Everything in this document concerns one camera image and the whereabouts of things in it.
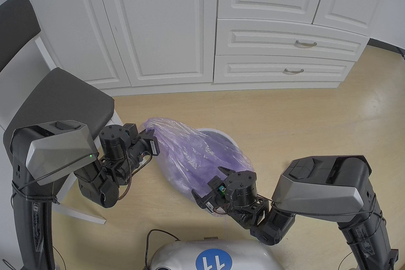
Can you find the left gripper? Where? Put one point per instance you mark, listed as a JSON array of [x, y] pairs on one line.
[[142, 150]]

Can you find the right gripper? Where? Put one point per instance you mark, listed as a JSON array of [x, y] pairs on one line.
[[211, 203]]

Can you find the purple plastic bag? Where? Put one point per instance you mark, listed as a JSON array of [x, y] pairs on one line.
[[196, 154]]

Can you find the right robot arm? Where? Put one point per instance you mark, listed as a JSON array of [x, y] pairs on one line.
[[319, 183]]

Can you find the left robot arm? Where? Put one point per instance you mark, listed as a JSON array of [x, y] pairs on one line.
[[57, 148]]

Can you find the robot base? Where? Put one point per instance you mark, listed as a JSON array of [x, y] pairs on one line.
[[215, 253]]

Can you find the white trash bin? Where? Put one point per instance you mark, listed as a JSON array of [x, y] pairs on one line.
[[226, 135]]

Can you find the dark grey white-legged chair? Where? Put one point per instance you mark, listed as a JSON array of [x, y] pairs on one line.
[[63, 98]]

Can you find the white wardrobe with drawers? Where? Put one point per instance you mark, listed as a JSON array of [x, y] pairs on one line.
[[164, 9]]

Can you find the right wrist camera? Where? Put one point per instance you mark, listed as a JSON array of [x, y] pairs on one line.
[[214, 183]]

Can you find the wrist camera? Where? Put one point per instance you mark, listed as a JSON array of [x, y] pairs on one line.
[[129, 131], [214, 183]]

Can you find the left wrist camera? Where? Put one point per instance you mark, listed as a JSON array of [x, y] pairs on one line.
[[129, 131]]

